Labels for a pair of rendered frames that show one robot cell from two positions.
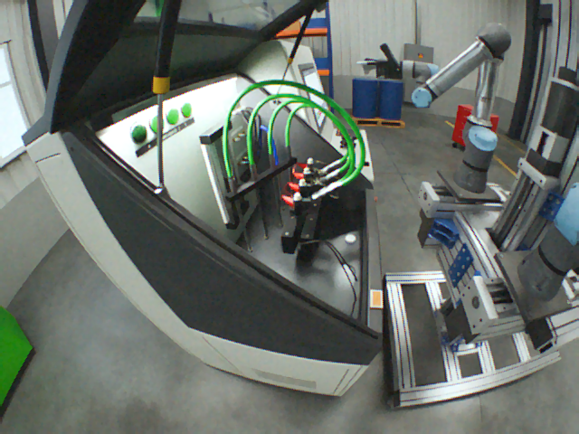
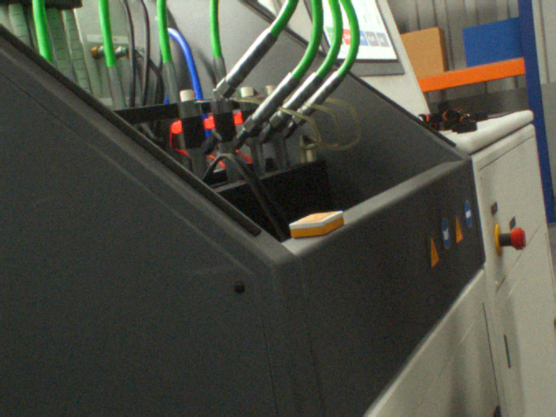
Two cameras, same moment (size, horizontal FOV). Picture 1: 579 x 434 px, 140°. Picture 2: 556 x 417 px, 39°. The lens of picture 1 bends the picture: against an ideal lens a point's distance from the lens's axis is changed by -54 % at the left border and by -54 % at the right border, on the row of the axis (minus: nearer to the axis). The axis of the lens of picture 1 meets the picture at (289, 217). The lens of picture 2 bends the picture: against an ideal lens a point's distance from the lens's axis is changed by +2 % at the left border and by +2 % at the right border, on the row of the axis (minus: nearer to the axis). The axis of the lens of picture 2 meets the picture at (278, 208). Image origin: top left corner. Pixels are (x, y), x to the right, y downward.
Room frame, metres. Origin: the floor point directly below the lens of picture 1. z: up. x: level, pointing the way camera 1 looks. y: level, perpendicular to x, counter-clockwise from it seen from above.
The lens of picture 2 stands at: (-0.38, -0.26, 1.05)
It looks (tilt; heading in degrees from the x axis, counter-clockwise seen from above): 6 degrees down; 9
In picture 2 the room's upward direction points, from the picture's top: 9 degrees counter-clockwise
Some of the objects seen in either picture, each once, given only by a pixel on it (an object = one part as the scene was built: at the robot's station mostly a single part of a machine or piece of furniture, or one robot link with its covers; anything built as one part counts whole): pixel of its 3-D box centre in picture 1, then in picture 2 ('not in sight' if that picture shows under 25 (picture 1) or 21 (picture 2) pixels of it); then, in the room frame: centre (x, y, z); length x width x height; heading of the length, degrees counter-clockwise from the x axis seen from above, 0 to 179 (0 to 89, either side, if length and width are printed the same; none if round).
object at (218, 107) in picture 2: (307, 211); (241, 176); (0.62, -0.06, 0.99); 0.05 x 0.03 x 0.21; 73
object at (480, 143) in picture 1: (480, 146); not in sight; (0.63, -0.76, 1.20); 0.13 x 0.12 x 0.14; 143
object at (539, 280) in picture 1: (546, 267); not in sight; (0.13, -0.66, 1.09); 0.15 x 0.15 x 0.10
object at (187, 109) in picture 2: (302, 225); (211, 184); (0.54, -0.04, 0.99); 0.05 x 0.03 x 0.21; 73
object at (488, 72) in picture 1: (485, 90); not in sight; (0.73, -0.84, 1.41); 0.15 x 0.12 x 0.55; 143
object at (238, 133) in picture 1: (241, 135); (117, 49); (0.85, 0.15, 1.21); 0.13 x 0.03 x 0.31; 163
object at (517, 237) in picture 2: not in sight; (510, 239); (0.89, -0.43, 0.80); 0.05 x 0.04 x 0.05; 163
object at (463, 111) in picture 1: (474, 132); not in sight; (3.21, -3.60, 0.43); 0.70 x 0.46 x 0.86; 14
